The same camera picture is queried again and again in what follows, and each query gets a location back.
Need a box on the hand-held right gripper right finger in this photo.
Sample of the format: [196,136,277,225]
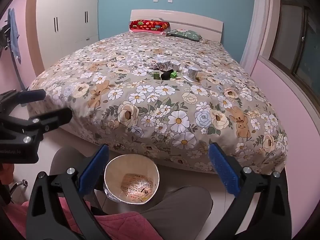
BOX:
[208,142,292,240]

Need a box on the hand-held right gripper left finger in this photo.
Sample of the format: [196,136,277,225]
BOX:
[26,144,110,240]

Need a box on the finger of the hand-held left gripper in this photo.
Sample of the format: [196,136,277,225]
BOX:
[0,89,47,117]
[0,107,73,144]

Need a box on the white round wastebasket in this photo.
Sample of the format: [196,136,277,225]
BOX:
[104,154,160,204]

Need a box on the metal chair caster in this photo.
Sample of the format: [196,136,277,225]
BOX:
[10,179,28,195]

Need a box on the clear plastic wrapper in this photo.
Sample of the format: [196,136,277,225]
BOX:
[121,172,154,202]

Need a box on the person's right leg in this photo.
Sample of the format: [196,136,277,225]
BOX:
[100,186,214,240]

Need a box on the blue hanging cloth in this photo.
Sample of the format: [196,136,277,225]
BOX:
[7,8,21,58]

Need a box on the pink quilted garment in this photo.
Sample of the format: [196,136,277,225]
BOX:
[5,196,164,240]

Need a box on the floral bed blanket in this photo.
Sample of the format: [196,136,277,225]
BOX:
[26,31,288,176]

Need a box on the white wardrobe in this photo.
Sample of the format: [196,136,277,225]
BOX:
[36,0,100,71]

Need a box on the crumpled white wrapper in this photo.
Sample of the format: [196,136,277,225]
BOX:
[156,56,173,72]

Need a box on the pink pillow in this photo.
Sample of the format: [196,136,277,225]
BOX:
[130,28,167,36]

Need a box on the red patterned pillow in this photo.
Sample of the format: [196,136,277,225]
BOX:
[129,20,170,33]

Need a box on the green floral pillow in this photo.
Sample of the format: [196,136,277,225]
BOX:
[167,29,202,42]

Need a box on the white bed headboard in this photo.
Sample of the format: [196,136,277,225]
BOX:
[130,9,224,42]

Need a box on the dark framed window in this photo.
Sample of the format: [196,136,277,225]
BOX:
[269,0,320,92]

